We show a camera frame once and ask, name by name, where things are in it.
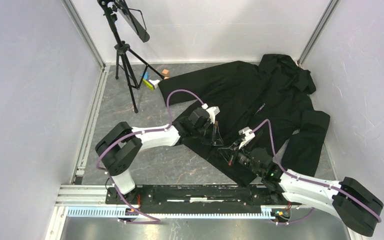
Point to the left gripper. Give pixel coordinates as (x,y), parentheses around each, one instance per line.
(215,137)

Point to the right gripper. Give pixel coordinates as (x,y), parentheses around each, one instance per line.
(230,154)

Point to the black jacket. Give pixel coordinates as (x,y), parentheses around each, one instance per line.
(272,98)

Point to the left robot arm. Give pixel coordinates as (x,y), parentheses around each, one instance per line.
(120,146)

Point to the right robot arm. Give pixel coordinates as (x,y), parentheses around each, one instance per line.
(348,200)

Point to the orange cube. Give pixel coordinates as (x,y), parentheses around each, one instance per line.
(165,72)

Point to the yellow purple white toy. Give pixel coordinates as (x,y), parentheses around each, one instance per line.
(151,84)

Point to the blue block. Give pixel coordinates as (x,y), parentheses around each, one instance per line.
(145,76)

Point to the black tripod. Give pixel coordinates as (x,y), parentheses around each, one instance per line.
(122,48)

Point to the black panel on tripod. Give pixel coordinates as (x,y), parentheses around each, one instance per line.
(139,27)

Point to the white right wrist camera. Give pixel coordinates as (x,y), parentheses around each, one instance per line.
(246,135)

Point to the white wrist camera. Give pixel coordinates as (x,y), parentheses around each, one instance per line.
(212,111)
(246,135)

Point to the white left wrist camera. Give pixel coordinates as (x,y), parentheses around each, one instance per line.
(212,111)

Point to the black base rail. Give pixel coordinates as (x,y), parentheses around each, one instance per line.
(203,199)

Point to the white toothed cable strip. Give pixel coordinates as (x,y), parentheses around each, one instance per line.
(126,213)

